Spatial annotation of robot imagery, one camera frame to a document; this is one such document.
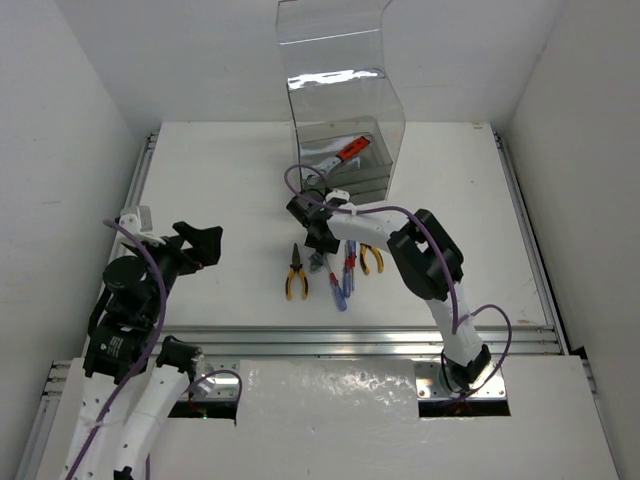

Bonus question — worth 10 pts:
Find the black handle adjustable wrench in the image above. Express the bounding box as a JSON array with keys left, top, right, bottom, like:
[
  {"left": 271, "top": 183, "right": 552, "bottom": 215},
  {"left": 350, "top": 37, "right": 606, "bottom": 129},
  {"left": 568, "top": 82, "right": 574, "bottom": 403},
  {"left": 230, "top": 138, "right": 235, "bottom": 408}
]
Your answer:
[{"left": 308, "top": 251, "right": 325, "bottom": 274}]

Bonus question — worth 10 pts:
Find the red handle adjustable wrench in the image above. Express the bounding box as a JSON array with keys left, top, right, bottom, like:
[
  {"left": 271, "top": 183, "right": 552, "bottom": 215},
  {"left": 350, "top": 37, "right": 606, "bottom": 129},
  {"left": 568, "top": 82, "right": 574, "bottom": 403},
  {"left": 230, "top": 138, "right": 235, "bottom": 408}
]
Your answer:
[{"left": 301, "top": 136, "right": 371, "bottom": 185}]

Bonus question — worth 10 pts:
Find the clear acrylic box cover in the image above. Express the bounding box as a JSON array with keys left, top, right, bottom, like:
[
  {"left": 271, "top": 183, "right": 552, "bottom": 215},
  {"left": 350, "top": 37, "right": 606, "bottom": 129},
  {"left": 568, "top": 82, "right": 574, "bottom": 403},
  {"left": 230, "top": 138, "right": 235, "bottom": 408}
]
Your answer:
[{"left": 276, "top": 1, "right": 406, "bottom": 191}]

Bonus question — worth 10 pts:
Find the yellow long-nose pliers left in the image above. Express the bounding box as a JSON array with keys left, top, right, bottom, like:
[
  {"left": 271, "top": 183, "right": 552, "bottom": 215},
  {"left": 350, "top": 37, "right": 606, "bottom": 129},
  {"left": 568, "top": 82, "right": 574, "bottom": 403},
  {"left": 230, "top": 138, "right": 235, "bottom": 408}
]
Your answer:
[{"left": 285, "top": 243, "right": 309, "bottom": 301}]

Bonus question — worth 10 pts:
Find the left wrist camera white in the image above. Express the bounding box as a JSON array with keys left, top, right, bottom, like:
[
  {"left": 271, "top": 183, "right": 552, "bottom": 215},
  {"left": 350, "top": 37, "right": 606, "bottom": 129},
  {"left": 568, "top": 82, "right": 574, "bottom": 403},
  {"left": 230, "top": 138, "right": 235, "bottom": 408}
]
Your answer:
[{"left": 116, "top": 205, "right": 165, "bottom": 246}]

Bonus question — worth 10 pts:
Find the smoky top tray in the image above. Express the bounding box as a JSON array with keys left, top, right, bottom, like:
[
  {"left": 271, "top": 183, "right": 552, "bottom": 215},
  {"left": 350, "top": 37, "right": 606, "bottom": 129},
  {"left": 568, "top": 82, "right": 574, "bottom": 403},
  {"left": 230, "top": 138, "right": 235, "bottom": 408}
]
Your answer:
[{"left": 296, "top": 116, "right": 405, "bottom": 187}]

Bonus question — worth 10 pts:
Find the aluminium frame rail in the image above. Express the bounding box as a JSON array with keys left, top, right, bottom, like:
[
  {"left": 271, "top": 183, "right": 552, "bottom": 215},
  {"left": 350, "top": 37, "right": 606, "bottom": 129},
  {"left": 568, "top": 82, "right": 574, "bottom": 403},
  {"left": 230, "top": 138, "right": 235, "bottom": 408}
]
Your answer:
[{"left": 29, "top": 127, "right": 599, "bottom": 451}]

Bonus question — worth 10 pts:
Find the red blue small screwdriver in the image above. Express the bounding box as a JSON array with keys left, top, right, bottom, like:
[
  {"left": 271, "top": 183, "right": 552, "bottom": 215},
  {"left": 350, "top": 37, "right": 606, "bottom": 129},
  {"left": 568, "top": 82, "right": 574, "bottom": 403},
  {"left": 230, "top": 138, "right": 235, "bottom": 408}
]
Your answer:
[{"left": 342, "top": 241, "right": 352, "bottom": 298}]

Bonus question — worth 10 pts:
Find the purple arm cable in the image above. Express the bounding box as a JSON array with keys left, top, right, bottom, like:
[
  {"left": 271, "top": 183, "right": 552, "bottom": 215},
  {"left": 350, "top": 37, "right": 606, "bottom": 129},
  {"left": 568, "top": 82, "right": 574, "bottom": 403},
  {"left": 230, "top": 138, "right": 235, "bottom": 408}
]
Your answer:
[
  {"left": 64, "top": 218, "right": 243, "bottom": 480},
  {"left": 283, "top": 163, "right": 514, "bottom": 401}
]

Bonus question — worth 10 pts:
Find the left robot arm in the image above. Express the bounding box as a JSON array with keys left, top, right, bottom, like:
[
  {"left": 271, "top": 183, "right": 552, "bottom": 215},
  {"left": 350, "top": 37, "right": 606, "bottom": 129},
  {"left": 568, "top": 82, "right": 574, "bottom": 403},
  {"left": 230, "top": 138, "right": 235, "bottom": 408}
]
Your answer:
[{"left": 60, "top": 213, "right": 223, "bottom": 479}]

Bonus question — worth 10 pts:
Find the smoky middle tray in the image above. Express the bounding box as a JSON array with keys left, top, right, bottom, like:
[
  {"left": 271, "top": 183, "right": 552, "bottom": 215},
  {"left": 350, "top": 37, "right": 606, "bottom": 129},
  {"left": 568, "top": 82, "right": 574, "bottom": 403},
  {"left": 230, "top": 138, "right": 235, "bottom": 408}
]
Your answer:
[{"left": 344, "top": 175, "right": 390, "bottom": 195}]

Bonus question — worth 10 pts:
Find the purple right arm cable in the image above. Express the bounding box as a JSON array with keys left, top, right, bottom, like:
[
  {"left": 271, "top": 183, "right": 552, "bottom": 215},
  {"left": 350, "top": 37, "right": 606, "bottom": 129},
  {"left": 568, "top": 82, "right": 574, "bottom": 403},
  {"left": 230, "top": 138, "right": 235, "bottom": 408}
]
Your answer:
[{"left": 283, "top": 163, "right": 514, "bottom": 401}]

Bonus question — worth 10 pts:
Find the red clear screwdriver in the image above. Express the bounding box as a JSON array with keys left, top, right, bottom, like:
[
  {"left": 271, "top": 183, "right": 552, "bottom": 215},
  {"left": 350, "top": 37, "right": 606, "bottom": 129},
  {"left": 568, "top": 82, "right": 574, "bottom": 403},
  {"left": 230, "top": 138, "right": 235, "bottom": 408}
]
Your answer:
[{"left": 323, "top": 255, "right": 347, "bottom": 312}]

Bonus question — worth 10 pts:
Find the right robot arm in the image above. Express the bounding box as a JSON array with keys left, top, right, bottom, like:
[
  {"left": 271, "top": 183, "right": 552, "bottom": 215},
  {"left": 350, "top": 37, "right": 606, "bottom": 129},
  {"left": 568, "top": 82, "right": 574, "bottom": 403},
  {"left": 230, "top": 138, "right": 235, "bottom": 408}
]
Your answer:
[{"left": 286, "top": 191, "right": 490, "bottom": 393}]

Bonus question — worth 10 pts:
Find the yellow pliers right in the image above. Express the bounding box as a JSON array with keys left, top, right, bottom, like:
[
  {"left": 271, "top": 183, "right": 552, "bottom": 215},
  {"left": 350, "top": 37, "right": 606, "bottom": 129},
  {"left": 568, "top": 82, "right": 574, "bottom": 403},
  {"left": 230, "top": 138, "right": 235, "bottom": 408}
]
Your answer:
[{"left": 358, "top": 243, "right": 386, "bottom": 274}]

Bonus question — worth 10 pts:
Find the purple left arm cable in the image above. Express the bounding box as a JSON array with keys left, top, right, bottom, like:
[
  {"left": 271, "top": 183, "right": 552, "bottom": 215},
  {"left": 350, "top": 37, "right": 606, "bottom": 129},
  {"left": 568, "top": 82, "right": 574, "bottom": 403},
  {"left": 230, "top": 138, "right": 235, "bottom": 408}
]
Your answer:
[{"left": 64, "top": 218, "right": 243, "bottom": 480}]

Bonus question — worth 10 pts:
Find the smoky tray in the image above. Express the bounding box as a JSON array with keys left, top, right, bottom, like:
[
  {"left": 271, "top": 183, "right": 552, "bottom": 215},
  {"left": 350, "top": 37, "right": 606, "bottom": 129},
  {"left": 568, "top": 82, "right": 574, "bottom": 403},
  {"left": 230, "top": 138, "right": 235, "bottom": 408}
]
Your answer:
[
  {"left": 344, "top": 175, "right": 390, "bottom": 195},
  {"left": 296, "top": 116, "right": 405, "bottom": 187},
  {"left": 350, "top": 188, "right": 388, "bottom": 205}
]

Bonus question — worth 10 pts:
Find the smoky bottom tray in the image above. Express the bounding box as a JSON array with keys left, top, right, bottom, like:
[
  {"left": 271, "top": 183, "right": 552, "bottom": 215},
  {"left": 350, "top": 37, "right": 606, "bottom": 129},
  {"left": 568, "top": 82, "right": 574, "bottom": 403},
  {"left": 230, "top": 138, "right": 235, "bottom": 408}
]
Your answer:
[{"left": 350, "top": 188, "right": 388, "bottom": 205}]

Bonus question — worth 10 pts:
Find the blue handle screwdriver long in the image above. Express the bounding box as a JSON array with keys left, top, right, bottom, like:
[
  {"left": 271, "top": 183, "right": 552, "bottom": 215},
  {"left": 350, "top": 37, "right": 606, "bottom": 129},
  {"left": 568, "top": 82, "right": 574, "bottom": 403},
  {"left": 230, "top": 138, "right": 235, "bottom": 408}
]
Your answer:
[{"left": 348, "top": 240, "right": 357, "bottom": 293}]

